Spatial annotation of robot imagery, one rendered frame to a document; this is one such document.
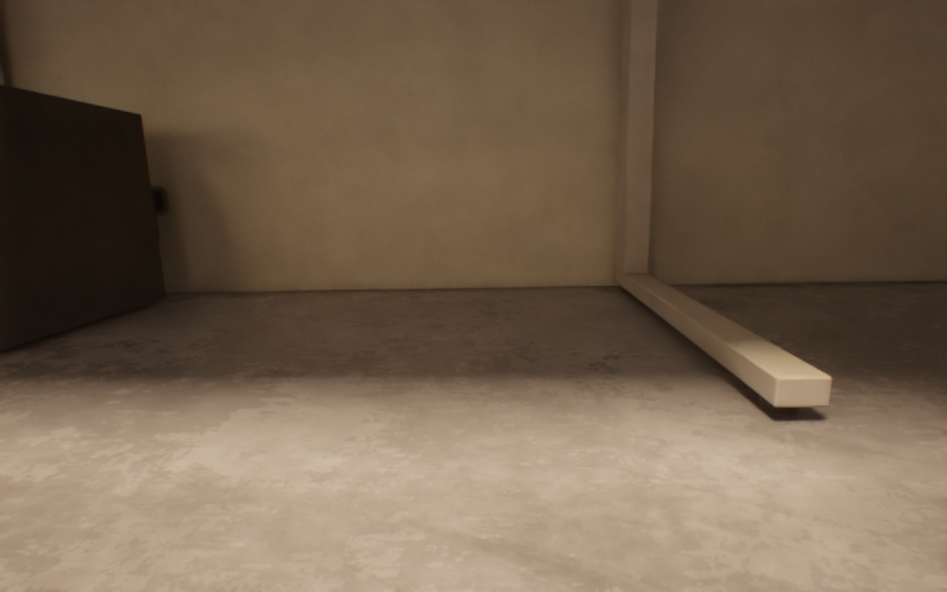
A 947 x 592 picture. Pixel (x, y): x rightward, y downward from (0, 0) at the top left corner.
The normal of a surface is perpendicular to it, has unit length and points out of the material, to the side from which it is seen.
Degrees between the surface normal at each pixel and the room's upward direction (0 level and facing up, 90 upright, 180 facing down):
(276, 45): 90
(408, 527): 0
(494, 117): 90
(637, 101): 90
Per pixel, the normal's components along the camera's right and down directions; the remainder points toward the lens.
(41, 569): -0.03, -0.98
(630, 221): -0.06, 0.19
